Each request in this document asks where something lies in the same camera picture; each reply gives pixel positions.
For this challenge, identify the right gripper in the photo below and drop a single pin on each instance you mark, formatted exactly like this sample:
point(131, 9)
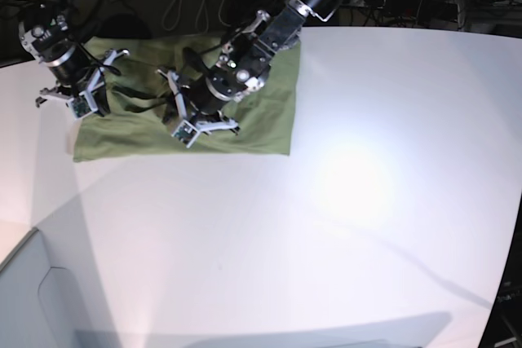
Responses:
point(76, 70)

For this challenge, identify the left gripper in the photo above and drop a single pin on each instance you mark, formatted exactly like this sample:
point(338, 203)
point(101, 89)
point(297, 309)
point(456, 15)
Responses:
point(200, 101)

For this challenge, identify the green T-shirt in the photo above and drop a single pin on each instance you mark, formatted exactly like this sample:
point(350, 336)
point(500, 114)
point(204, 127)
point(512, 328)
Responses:
point(140, 102)

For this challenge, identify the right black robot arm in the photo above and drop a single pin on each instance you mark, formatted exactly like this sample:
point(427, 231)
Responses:
point(46, 31)

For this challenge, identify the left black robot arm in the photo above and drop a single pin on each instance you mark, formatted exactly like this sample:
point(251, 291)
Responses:
point(241, 69)

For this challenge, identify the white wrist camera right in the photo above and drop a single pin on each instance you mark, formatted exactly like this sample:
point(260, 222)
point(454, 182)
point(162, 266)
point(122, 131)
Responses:
point(82, 105)

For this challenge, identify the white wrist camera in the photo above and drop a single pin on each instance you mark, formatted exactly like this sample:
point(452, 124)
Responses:
point(82, 105)
point(186, 133)

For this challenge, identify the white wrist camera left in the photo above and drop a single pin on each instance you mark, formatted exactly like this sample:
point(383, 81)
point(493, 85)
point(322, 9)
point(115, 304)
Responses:
point(186, 133)

